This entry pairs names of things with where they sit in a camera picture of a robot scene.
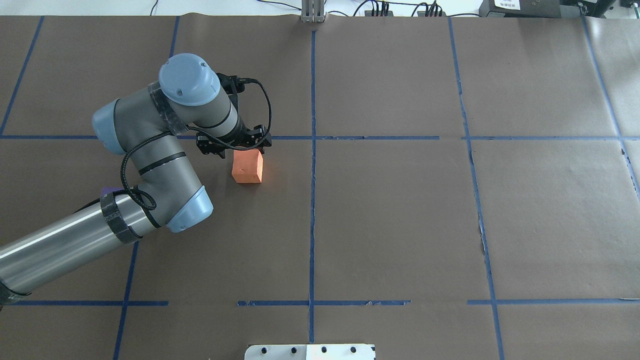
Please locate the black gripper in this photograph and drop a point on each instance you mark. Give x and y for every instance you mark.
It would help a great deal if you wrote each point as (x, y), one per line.
(243, 136)

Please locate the orange foam cube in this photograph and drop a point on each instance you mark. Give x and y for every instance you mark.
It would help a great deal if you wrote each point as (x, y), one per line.
(247, 166)

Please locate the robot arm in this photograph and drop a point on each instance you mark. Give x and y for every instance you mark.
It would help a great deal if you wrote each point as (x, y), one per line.
(159, 186)

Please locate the dark purple foam cube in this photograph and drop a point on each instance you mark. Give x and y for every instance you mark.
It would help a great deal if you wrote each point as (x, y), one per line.
(111, 190)

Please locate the black box device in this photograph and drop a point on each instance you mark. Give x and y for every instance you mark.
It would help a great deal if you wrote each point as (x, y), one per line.
(549, 9)

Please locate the aluminium frame post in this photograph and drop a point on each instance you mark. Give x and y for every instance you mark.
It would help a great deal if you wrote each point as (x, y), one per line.
(313, 11)

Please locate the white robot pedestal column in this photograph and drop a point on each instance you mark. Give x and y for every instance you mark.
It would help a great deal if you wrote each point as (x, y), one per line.
(331, 351)

